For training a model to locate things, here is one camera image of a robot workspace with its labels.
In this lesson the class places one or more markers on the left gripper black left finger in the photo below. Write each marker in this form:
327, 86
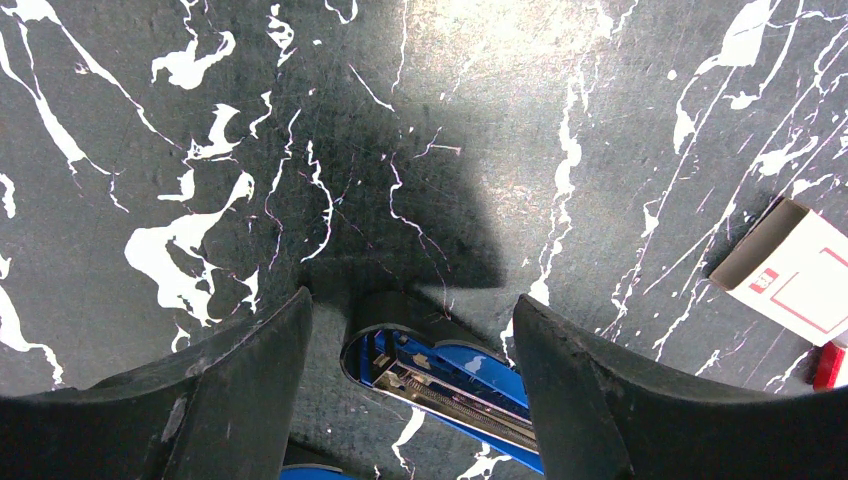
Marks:
219, 409

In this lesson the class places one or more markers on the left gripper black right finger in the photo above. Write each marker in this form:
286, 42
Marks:
601, 411

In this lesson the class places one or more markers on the blue stapler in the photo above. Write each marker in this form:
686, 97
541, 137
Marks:
405, 348
312, 472

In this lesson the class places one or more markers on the staple box tray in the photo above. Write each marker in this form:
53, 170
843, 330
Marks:
831, 370

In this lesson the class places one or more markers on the red white staple box sleeve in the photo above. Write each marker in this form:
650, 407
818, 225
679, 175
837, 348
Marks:
791, 268

